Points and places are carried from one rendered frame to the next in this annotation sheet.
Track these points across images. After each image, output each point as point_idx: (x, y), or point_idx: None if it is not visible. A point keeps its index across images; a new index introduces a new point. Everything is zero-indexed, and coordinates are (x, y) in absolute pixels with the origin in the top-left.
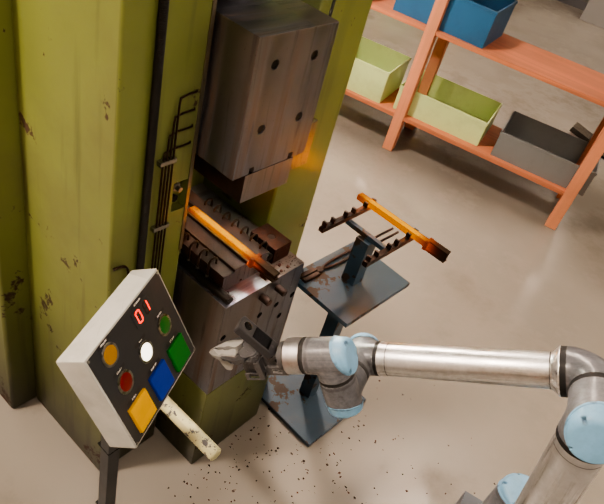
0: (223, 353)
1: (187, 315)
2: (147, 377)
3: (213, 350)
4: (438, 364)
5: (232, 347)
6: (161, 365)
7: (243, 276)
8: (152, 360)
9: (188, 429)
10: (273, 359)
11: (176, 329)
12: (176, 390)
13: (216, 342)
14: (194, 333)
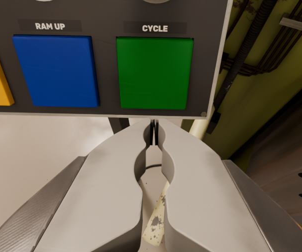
0: (105, 160)
1: (300, 118)
2: (14, 27)
3: (140, 120)
4: None
5: (165, 195)
6: (68, 42)
7: None
8: (52, 7)
9: (164, 193)
10: None
11: (190, 23)
12: None
13: (291, 170)
14: (285, 141)
